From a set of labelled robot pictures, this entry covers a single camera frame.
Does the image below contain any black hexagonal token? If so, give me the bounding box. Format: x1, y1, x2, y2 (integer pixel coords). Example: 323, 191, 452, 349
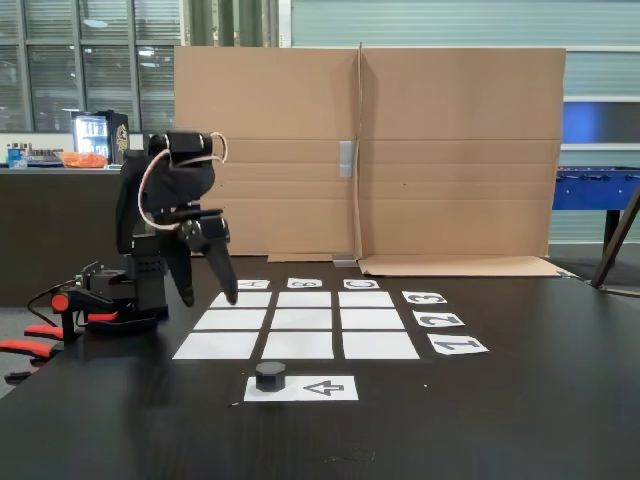
254, 361, 288, 393

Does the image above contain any white paper grid square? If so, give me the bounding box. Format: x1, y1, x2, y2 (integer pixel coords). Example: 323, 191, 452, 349
209, 291, 273, 308
261, 331, 335, 360
276, 291, 332, 308
341, 308, 405, 331
193, 308, 268, 331
172, 331, 260, 360
343, 331, 421, 360
338, 291, 396, 308
270, 308, 333, 331

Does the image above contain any red and black clamp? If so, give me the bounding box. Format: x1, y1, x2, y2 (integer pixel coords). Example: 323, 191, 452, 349
0, 287, 122, 384

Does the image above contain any orange snack bag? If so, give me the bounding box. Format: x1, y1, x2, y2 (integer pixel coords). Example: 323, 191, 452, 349
54, 150, 109, 169

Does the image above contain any black mini fridge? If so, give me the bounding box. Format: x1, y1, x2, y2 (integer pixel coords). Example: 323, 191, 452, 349
70, 110, 131, 166

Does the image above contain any dark counter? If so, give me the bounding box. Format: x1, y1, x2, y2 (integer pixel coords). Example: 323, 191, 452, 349
0, 166, 125, 307

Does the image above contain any brown cardboard sheet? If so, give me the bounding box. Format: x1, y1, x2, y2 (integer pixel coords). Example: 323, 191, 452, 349
172, 44, 364, 264
355, 41, 576, 279

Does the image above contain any white paper sheet with arrow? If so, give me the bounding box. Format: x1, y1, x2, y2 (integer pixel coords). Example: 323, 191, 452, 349
243, 375, 360, 403

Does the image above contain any blue and white package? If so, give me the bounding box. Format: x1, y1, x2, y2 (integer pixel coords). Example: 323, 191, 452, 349
5, 142, 31, 171

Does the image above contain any paper sheet with number 3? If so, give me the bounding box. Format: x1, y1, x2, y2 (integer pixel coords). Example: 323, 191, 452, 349
401, 290, 449, 305

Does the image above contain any paper sheet with number 2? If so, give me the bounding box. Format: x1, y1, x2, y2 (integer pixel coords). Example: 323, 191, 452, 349
412, 310, 467, 329

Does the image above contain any paper sheet with number 1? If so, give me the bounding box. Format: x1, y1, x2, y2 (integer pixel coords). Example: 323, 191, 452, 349
427, 335, 490, 357

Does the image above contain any blue foosball table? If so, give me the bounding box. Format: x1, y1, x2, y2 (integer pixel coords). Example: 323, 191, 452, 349
551, 166, 640, 257

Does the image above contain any dark wooden stand leg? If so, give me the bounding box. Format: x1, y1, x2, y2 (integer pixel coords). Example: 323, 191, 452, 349
589, 188, 640, 289

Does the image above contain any black cable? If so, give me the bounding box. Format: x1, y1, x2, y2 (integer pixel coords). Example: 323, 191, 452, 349
27, 279, 77, 326

